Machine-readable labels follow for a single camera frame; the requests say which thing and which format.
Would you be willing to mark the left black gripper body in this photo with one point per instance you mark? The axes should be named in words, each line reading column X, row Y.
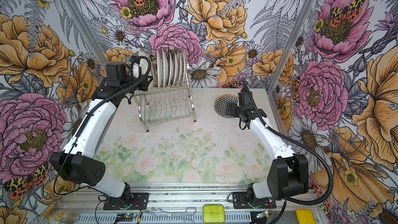
column 131, row 82

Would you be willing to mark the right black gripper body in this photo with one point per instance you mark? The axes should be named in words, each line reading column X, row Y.
column 236, row 110

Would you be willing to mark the plain white plate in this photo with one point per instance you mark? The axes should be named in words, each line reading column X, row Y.
column 225, row 105

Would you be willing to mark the chrome wire dish rack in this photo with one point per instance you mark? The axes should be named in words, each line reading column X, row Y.
column 167, row 104

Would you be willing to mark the red floral pattern plate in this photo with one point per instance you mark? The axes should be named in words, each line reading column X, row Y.
column 160, row 70

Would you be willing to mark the yellow rimmed white plate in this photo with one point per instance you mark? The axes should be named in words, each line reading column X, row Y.
column 145, row 71

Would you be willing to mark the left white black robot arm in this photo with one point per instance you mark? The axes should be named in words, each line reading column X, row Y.
column 76, row 163

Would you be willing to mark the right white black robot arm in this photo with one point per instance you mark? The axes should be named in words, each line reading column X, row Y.
column 288, row 174

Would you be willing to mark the red dotted rim plate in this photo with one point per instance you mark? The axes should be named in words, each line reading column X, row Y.
column 165, row 69

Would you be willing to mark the white plate row middle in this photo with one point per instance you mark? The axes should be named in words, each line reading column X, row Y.
column 173, row 69

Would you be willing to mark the green square lid box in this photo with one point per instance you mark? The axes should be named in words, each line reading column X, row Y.
column 214, row 214

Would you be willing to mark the yellow box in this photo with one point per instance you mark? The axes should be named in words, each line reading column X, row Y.
column 305, row 216

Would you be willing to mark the small green circuit board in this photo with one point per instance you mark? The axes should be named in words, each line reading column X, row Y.
column 126, row 217

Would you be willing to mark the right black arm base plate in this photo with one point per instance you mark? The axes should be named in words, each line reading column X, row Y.
column 243, row 200

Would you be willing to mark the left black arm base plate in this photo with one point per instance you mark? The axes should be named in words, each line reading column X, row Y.
column 134, row 201

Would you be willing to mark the bent metal wire hook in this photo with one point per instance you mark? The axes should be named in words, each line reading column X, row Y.
column 185, row 217

